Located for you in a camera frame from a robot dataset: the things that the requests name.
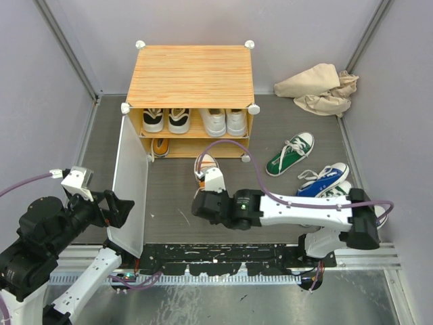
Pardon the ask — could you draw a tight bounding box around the wooden shoe cabinet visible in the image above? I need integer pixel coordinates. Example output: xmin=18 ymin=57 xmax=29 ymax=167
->
xmin=121 ymin=40 xmax=260 ymax=162

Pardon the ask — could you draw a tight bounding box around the blue sneaker upper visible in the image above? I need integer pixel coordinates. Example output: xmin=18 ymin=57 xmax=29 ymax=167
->
xmin=296 ymin=162 xmax=350 ymax=197

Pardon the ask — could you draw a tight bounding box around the blue sneaker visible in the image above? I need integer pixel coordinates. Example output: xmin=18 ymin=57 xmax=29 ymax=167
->
xmin=296 ymin=162 xmax=350 ymax=197
xmin=374 ymin=205 xmax=388 ymax=230

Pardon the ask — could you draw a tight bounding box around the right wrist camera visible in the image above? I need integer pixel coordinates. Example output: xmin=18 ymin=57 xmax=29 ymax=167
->
xmin=199 ymin=167 xmax=226 ymax=193

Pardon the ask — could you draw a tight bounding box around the white cabinet door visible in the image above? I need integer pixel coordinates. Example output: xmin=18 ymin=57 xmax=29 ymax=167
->
xmin=106 ymin=114 xmax=150 ymax=259

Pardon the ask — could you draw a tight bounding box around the white cable tray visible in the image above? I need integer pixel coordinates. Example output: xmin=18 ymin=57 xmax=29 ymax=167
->
xmin=49 ymin=272 xmax=302 ymax=286

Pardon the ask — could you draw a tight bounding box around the green sneaker lower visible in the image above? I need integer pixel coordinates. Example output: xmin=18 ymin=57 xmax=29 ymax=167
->
xmin=319 ymin=181 xmax=352 ymax=198

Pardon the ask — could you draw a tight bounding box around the green sneaker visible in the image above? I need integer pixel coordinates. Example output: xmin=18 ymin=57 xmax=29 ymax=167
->
xmin=265 ymin=132 xmax=315 ymax=177
xmin=319 ymin=181 xmax=352 ymax=198

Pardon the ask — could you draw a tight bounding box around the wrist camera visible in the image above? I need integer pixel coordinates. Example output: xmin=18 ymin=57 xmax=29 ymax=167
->
xmin=199 ymin=167 xmax=226 ymax=193
xmin=61 ymin=166 xmax=93 ymax=202

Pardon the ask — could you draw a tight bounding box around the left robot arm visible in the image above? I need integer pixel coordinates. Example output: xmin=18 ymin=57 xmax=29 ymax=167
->
xmin=1 ymin=190 xmax=135 ymax=324

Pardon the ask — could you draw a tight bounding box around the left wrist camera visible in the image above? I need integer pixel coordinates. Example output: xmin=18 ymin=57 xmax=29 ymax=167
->
xmin=61 ymin=166 xmax=93 ymax=202

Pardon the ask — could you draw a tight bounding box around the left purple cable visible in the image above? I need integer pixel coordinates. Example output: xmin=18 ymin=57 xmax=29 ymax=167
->
xmin=0 ymin=168 xmax=65 ymax=325

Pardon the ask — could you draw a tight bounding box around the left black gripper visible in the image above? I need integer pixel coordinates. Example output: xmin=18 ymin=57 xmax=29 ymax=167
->
xmin=49 ymin=184 xmax=135 ymax=253

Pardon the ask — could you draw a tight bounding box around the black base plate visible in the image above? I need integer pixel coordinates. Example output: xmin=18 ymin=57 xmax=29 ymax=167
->
xmin=125 ymin=244 xmax=319 ymax=276

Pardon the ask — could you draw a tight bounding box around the beige cloth bag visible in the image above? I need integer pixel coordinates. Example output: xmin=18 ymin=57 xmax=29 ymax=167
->
xmin=274 ymin=63 xmax=359 ymax=118

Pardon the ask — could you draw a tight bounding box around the orange sneaker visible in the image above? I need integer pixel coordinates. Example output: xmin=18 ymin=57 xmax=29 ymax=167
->
xmin=150 ymin=138 xmax=170 ymax=162
xmin=193 ymin=154 xmax=219 ymax=198

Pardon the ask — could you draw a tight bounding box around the black white sneaker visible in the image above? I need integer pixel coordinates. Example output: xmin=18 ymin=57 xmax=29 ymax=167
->
xmin=143 ymin=108 xmax=164 ymax=133
xmin=168 ymin=108 xmax=190 ymax=134

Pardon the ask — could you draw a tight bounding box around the blue sneaker lower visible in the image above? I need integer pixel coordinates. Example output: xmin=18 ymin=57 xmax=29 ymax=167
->
xmin=374 ymin=205 xmax=388 ymax=230

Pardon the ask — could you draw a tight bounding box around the green sneaker upper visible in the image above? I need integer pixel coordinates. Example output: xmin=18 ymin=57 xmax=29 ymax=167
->
xmin=265 ymin=132 xmax=315 ymax=177

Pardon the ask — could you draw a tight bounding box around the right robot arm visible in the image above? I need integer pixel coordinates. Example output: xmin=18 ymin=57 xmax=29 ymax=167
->
xmin=191 ymin=188 xmax=380 ymax=267

